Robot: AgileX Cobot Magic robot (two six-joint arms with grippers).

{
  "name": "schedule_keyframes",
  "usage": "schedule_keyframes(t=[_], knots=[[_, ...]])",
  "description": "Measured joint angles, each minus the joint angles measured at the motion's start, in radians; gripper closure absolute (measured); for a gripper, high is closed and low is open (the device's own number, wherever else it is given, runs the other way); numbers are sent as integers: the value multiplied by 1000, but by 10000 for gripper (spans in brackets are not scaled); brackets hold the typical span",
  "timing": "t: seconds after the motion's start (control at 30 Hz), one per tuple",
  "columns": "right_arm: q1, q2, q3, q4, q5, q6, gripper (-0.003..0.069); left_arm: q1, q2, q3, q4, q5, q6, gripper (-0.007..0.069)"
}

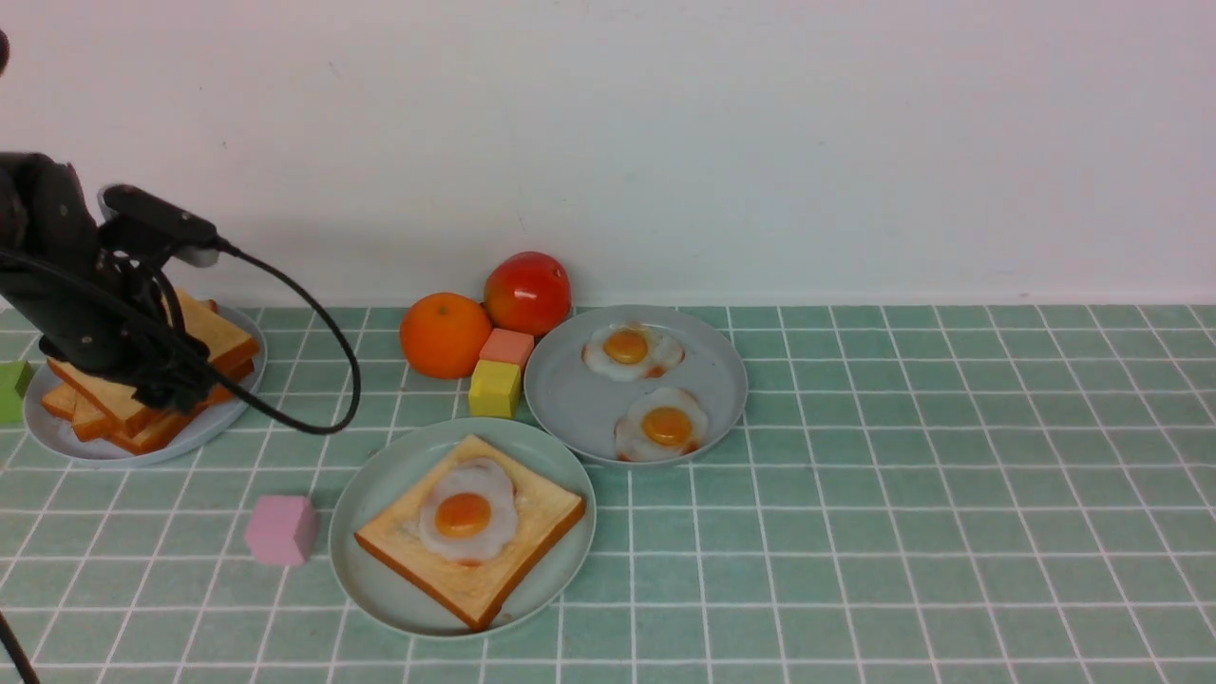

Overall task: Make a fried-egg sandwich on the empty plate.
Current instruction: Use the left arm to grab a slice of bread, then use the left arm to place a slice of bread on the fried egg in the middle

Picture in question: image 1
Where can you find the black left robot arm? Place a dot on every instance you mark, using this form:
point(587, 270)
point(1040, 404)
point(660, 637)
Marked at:
point(42, 193)

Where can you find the light green empty plate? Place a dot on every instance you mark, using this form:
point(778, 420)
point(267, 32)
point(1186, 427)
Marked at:
point(403, 607)

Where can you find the grey bread plate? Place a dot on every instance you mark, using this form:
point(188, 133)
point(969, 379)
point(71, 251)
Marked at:
point(57, 435)

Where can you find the grey egg plate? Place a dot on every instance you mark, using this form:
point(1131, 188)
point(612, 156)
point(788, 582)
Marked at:
point(582, 408)

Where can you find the yellow wooden cube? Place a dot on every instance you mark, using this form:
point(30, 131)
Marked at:
point(495, 389)

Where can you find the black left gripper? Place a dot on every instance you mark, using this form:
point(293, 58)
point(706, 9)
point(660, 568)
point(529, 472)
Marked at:
point(103, 305)

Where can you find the salmon wooden cube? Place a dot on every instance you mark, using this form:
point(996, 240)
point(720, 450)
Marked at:
point(507, 346)

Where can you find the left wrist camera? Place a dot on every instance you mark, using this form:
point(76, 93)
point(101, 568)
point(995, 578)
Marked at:
point(146, 228)

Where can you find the red apple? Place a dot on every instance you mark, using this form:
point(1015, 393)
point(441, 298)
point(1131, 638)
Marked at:
point(529, 292)

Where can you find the pink wooden cube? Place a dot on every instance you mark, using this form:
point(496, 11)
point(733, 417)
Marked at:
point(282, 530)

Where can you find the toast slice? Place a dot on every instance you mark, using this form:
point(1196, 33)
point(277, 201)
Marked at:
point(88, 422)
point(157, 434)
point(475, 592)
point(230, 349)

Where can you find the green wooden cube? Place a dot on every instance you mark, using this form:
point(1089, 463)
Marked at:
point(15, 378)

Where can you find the fried egg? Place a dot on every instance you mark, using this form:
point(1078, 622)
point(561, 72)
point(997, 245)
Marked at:
point(469, 516)
point(629, 352)
point(661, 425)

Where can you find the orange fruit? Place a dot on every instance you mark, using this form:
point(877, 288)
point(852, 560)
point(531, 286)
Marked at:
point(442, 335)

